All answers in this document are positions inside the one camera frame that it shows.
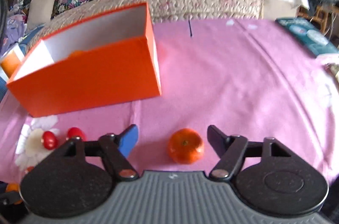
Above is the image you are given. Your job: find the textured orange mandarin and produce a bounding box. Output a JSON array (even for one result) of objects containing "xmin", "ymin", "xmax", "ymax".
[{"xmin": 167, "ymin": 128, "xmax": 204, "ymax": 164}]

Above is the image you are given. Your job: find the teal paperback book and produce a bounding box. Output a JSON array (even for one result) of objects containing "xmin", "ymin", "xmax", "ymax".
[{"xmin": 275, "ymin": 17, "xmax": 338, "ymax": 58}]

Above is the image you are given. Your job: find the lilac floral fabric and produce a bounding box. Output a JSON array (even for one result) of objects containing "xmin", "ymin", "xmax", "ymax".
[{"xmin": 1, "ymin": 0, "xmax": 27, "ymax": 56}]

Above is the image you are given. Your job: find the blue white striped blanket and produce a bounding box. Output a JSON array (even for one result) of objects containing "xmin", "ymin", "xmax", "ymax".
[{"xmin": 1, "ymin": 25, "xmax": 43, "ymax": 100}]

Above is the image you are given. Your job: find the small orange fruit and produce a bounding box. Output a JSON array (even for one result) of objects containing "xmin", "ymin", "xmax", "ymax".
[{"xmin": 5, "ymin": 183, "xmax": 22, "ymax": 205}]

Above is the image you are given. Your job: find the orange cylindrical cup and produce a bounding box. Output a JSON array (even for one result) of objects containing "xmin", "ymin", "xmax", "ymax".
[{"xmin": 1, "ymin": 43, "xmax": 25, "ymax": 78}]

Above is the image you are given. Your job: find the round red cherry tomato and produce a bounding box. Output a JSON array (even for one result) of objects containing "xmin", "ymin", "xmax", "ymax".
[{"xmin": 66, "ymin": 127, "xmax": 87, "ymax": 141}]

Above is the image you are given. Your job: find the orange cardboard box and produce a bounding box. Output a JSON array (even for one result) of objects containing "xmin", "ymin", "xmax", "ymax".
[{"xmin": 7, "ymin": 3, "xmax": 161, "ymax": 117}]

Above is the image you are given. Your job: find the beige cushion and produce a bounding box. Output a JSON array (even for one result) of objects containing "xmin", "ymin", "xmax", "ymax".
[{"xmin": 27, "ymin": 0, "xmax": 55, "ymax": 31}]

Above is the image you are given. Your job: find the quilted beige bedspread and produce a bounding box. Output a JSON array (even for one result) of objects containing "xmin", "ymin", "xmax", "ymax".
[{"xmin": 25, "ymin": 0, "xmax": 264, "ymax": 52}]

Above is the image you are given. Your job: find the pink flower-print cloth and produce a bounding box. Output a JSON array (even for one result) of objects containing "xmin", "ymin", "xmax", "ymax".
[{"xmin": 1, "ymin": 19, "xmax": 338, "ymax": 183}]

